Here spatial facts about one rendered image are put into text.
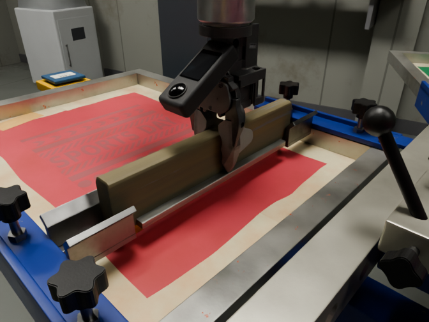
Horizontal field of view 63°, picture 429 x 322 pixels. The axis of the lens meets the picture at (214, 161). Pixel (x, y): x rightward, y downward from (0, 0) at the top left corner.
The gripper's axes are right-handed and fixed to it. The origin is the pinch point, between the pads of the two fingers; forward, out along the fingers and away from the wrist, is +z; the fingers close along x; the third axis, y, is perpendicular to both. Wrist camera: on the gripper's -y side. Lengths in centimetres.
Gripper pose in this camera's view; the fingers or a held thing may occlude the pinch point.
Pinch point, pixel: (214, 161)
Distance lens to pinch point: 54.7
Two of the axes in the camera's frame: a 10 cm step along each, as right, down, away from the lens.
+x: -7.3, -3.4, 6.0
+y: 6.9, -3.6, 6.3
